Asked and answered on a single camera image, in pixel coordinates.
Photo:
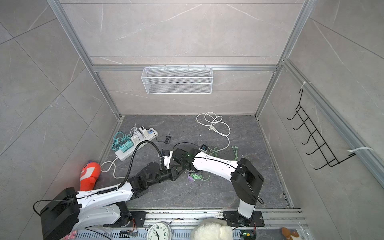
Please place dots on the white plush toy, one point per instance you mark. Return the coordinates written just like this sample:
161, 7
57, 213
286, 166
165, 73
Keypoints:
212, 229

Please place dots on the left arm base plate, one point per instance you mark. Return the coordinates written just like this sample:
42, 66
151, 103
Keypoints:
136, 219

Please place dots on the red plush toy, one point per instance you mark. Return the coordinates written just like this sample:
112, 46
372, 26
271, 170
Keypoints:
89, 175

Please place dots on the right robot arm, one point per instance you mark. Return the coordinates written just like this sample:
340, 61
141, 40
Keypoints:
245, 178

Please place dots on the brown plush toy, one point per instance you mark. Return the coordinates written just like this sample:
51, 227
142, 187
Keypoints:
290, 235

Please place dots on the teal charger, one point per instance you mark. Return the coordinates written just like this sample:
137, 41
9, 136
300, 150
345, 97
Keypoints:
129, 144
123, 148

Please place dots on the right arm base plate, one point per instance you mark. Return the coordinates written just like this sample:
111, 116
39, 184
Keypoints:
234, 219

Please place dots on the white multicolour power strip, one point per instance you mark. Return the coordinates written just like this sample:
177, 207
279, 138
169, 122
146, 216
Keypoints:
120, 138

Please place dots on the white charger with label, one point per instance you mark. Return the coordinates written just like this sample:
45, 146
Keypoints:
139, 136

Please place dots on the white analog clock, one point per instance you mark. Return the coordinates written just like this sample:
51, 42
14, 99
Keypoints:
159, 231

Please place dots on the pink plush toy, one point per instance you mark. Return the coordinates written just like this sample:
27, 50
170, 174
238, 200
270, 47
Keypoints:
70, 236

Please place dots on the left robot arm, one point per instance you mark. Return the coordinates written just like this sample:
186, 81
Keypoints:
71, 210

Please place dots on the black wire hook rack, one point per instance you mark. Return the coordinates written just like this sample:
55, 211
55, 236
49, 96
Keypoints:
316, 137

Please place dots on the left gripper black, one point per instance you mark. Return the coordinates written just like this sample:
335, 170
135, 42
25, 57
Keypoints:
174, 172

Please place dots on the white square charger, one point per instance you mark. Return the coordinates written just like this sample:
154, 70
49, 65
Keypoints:
145, 133

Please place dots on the white wire mesh basket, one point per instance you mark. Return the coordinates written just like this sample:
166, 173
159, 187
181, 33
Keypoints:
177, 80

